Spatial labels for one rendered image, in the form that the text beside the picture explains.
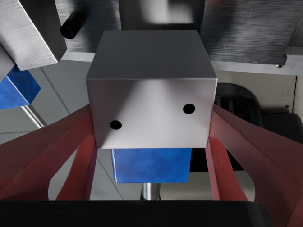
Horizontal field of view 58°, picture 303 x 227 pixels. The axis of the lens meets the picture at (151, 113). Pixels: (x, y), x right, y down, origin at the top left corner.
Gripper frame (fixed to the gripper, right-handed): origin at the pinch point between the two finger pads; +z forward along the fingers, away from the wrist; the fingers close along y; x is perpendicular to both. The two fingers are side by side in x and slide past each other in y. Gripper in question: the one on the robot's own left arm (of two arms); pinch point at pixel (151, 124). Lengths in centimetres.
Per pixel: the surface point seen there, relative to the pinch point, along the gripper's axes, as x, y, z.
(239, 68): 5.7, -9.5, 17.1
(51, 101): 76, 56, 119
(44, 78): 61, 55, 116
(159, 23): -1.1, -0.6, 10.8
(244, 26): -2.1, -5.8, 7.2
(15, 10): -1.4, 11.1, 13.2
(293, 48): -0.1, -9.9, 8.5
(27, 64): 3.8, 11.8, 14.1
